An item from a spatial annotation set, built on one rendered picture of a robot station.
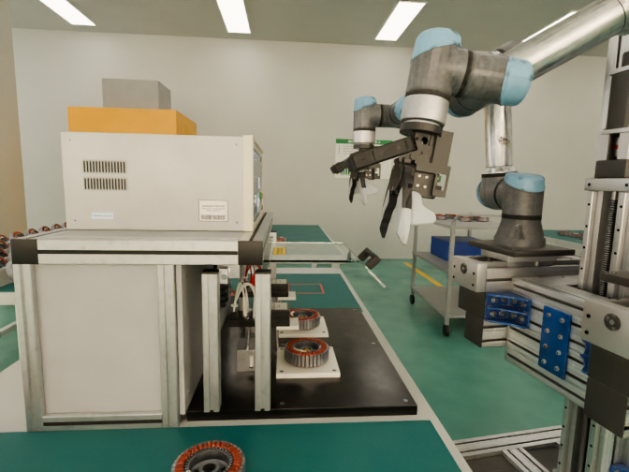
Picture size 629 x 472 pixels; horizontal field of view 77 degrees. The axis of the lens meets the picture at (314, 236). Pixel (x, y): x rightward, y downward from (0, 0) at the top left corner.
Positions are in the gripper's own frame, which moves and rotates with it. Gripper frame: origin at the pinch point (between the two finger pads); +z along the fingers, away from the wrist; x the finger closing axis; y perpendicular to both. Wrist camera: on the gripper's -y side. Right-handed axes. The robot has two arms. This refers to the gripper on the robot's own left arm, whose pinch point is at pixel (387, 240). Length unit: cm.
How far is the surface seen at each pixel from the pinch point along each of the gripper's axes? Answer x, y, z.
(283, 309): 26.1, -15.4, 21.6
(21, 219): 356, -291, 57
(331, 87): 550, 10, -194
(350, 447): 1.0, 0.4, 38.2
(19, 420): 11, -63, 48
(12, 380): 27, -75, 48
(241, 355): 25.6, -23.5, 34.0
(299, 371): 23.4, -9.3, 34.9
